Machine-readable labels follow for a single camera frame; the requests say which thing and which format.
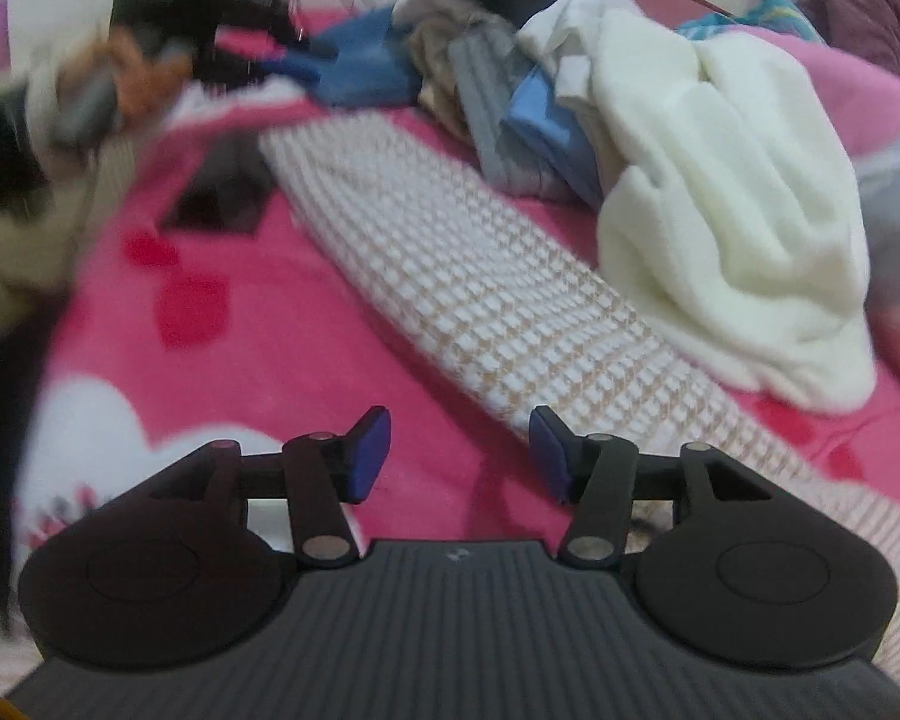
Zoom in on cream fleece garment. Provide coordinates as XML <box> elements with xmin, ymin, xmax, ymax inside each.
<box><xmin>555</xmin><ymin>7</ymin><xmax>880</xmax><ymax>416</ymax></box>

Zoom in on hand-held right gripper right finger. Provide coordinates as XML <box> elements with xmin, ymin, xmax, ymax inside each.
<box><xmin>529</xmin><ymin>405</ymin><xmax>773</xmax><ymax>569</ymax></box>

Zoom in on grey ribbed garment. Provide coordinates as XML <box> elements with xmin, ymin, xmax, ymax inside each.
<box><xmin>448</xmin><ymin>24</ymin><xmax>572</xmax><ymax>197</ymax></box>

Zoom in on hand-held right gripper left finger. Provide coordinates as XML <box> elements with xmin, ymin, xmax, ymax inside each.
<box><xmin>146</xmin><ymin>405</ymin><xmax>392</xmax><ymax>569</ymax></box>

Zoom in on white thin garment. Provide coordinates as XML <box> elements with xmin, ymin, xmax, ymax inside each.
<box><xmin>516</xmin><ymin>0</ymin><xmax>635</xmax><ymax>100</ymax></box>

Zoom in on pink floral bed blanket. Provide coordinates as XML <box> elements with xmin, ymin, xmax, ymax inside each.
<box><xmin>11</xmin><ymin>7</ymin><xmax>900</xmax><ymax>567</ymax></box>

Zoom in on beige checked knit sweater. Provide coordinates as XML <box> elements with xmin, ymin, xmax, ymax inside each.
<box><xmin>259</xmin><ymin>114</ymin><xmax>900</xmax><ymax>620</ymax></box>

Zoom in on dark blue garment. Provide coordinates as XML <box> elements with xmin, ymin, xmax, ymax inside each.
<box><xmin>261</xmin><ymin>6</ymin><xmax>422</xmax><ymax>110</ymax></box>

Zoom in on pink grey floral quilt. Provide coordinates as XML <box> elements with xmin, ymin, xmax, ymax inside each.
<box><xmin>757</xmin><ymin>28</ymin><xmax>900</xmax><ymax>365</ymax></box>

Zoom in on teal printed blanket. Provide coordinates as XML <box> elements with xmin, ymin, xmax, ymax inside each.
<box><xmin>675</xmin><ymin>0</ymin><xmax>826</xmax><ymax>46</ymax></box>

